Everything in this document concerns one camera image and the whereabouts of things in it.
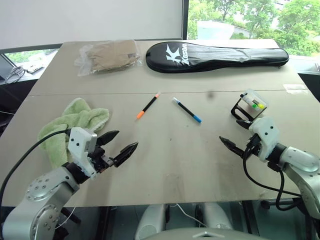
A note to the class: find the silver left robot leg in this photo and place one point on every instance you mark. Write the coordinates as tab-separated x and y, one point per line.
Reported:
150	221

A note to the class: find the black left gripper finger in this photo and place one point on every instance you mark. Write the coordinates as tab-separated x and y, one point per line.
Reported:
107	137
125	155

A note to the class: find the orange-tipped black marker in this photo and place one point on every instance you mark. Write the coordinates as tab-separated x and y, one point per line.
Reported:
148	106

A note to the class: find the plastic bag with beige cloth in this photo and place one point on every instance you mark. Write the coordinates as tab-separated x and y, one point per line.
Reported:
110	56

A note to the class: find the green terry towel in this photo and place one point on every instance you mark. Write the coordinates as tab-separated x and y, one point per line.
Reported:
75	117

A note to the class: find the clear plastic container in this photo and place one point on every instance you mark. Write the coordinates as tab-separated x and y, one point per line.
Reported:
257	98

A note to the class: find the black chair base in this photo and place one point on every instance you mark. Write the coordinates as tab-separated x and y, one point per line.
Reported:
280	202

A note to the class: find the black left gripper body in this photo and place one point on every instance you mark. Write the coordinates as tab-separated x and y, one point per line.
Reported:
100	160

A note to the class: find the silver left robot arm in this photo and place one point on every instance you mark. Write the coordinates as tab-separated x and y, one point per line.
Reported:
47	192

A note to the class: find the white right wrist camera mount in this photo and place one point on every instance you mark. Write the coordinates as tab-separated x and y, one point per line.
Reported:
265	131

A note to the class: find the white plastic tube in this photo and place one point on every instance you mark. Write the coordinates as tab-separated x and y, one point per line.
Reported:
246	98

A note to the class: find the black racket bag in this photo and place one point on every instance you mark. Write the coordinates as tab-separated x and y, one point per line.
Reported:
215	57

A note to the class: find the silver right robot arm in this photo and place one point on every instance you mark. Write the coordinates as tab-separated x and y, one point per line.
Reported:
302	162

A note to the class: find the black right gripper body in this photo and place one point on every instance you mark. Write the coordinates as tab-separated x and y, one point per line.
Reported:
253	146

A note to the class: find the black metal stand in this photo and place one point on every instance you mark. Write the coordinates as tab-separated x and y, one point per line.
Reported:
240	111

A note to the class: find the silver robot leg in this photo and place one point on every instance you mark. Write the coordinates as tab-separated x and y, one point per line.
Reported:
216	216
150	221

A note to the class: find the grey robot torso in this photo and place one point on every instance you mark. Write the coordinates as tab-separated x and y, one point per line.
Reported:
205	235

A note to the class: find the black window frame post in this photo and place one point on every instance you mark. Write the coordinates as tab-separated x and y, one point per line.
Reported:
185	18

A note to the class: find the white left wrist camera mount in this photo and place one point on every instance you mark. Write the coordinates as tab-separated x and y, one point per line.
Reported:
78	145

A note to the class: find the clear sticker on table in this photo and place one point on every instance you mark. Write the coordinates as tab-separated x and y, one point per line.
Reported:
296	88

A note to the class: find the grey laptop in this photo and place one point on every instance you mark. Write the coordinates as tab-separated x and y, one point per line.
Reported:
4	67

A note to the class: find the silver right robot leg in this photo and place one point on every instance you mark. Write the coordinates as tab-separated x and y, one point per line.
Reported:
216	216

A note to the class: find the blue-tipped black marker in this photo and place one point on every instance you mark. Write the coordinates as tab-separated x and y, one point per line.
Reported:
187	111

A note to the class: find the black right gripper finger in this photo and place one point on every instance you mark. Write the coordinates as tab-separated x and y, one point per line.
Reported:
232	146
245	123

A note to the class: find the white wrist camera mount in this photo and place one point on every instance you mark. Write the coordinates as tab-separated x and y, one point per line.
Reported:
78	145
265	131

